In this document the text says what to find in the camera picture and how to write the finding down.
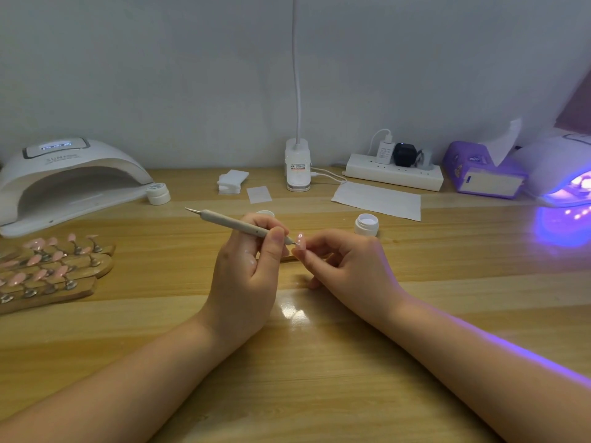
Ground person's left hand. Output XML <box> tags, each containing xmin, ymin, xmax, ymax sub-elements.
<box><xmin>198</xmin><ymin>213</ymin><xmax>289</xmax><ymax>354</ymax></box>

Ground person's right hand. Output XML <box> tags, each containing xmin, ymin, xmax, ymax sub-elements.
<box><xmin>291</xmin><ymin>228</ymin><xmax>408</xmax><ymax>330</ymax></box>

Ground white gel jar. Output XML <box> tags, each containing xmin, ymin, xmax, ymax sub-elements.
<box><xmin>355</xmin><ymin>213</ymin><xmax>380</xmax><ymax>238</ymax></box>

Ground grey dotting pen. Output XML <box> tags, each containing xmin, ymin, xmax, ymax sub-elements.
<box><xmin>185</xmin><ymin>207</ymin><xmax>297</xmax><ymax>245</ymax></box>

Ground wooden stands with pink nails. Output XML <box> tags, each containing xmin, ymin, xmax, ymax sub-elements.
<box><xmin>0</xmin><ymin>235</ymin><xmax>116</xmax><ymax>316</ymax></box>

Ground white nail lamp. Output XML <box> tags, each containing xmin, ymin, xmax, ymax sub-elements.
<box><xmin>517</xmin><ymin>129</ymin><xmax>591</xmax><ymax>209</ymax></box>
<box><xmin>0</xmin><ymin>136</ymin><xmax>153</xmax><ymax>238</ymax></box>

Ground person's left forearm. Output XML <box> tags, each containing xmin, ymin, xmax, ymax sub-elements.
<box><xmin>0</xmin><ymin>320</ymin><xmax>243</xmax><ymax>443</ymax></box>

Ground person's right forearm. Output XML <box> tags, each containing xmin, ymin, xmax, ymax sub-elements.
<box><xmin>377</xmin><ymin>298</ymin><xmax>591</xmax><ymax>443</ymax></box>

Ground white desk lamp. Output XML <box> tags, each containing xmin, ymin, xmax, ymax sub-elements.
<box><xmin>284</xmin><ymin>0</ymin><xmax>312</xmax><ymax>192</ymax></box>

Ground white paper sheet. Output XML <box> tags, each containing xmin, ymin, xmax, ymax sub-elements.
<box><xmin>331</xmin><ymin>180</ymin><xmax>422</xmax><ymax>222</ymax></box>

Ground white power strip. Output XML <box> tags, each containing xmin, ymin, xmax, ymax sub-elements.
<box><xmin>344</xmin><ymin>153</ymin><xmax>444</xmax><ymax>192</ymax></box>

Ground stack of white cotton pads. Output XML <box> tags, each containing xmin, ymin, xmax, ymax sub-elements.
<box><xmin>217</xmin><ymin>169</ymin><xmax>251</xmax><ymax>194</ymax></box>

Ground black plug adapter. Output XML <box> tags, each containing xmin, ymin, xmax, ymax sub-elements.
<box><xmin>392</xmin><ymin>143</ymin><xmax>419</xmax><ymax>169</ymax></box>

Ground small closed white jar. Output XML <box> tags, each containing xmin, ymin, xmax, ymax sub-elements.
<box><xmin>146</xmin><ymin>182</ymin><xmax>172</xmax><ymax>206</ymax></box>

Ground purple tissue box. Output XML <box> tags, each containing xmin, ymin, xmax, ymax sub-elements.
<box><xmin>442</xmin><ymin>141</ymin><xmax>528</xmax><ymax>199</ymax></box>

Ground white tissue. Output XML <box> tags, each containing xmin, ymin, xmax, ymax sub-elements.
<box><xmin>484</xmin><ymin>118</ymin><xmax>523</xmax><ymax>167</ymax></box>

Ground brown wooden board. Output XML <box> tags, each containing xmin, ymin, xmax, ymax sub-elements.
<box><xmin>554</xmin><ymin>73</ymin><xmax>591</xmax><ymax>135</ymax></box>

